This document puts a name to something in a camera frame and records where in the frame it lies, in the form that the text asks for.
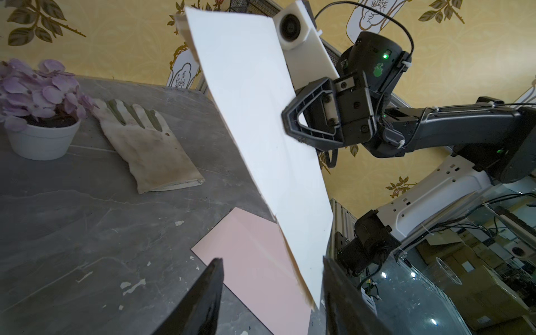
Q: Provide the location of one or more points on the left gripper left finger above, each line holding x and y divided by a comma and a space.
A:
198, 311

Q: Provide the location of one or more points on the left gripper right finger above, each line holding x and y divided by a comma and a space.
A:
346, 310

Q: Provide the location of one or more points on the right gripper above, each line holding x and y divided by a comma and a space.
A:
344, 105

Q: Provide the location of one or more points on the pink envelope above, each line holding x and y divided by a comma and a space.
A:
258, 270

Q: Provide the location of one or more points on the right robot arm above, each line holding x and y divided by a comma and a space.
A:
492, 141

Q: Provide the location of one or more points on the dirty white work glove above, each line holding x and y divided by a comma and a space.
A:
145, 141

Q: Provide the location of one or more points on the purple flowers in white pot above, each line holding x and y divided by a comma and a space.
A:
41, 109

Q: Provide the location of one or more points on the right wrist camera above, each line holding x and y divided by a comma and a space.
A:
305, 54

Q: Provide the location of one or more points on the black wire mesh basket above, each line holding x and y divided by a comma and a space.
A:
270, 9

